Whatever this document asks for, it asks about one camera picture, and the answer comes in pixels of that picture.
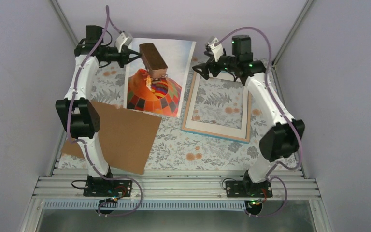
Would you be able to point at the printed photo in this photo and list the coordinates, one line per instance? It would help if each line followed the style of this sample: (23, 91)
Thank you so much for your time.
(156, 81)

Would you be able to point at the slotted cable duct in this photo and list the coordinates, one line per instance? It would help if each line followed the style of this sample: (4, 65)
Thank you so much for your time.
(82, 204)

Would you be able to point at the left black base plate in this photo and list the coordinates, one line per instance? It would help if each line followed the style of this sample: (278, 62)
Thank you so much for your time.
(107, 189)

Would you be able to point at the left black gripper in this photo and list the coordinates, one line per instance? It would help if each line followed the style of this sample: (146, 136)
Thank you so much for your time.
(124, 58)

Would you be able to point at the teal wooden picture frame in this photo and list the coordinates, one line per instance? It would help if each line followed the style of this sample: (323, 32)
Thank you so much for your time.
(188, 105)

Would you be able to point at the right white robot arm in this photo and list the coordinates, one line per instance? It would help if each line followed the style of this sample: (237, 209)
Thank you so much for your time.
(282, 138)

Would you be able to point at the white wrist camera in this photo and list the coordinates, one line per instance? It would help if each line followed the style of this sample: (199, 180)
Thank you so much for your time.
(214, 49)
(123, 39)

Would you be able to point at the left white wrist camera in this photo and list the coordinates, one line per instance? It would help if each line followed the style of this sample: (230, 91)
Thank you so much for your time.
(123, 39)

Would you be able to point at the cream mat board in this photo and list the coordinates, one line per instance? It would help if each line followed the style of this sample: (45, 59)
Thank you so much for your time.
(243, 121)

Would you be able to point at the brown backing board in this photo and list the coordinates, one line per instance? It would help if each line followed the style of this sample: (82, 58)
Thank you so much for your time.
(126, 136)

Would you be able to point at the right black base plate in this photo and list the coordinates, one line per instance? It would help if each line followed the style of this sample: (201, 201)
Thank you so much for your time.
(241, 189)

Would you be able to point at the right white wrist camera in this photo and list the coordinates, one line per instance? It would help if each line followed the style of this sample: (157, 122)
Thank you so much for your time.
(214, 49)

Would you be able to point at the aluminium rail frame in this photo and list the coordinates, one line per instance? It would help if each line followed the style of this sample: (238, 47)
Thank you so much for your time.
(195, 185)

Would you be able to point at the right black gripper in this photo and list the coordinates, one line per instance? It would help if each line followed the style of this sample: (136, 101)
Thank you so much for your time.
(204, 67)

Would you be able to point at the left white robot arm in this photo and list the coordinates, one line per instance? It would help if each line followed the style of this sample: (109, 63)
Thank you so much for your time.
(77, 114)

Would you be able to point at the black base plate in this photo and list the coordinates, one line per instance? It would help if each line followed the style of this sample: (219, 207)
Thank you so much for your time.
(241, 189)
(107, 189)

